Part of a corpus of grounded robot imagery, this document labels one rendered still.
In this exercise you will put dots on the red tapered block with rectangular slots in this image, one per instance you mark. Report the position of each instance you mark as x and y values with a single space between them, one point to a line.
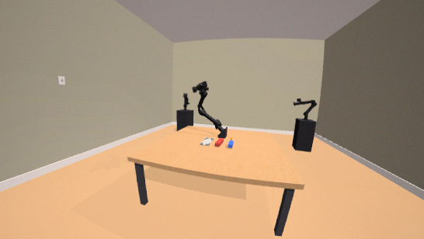
219 142

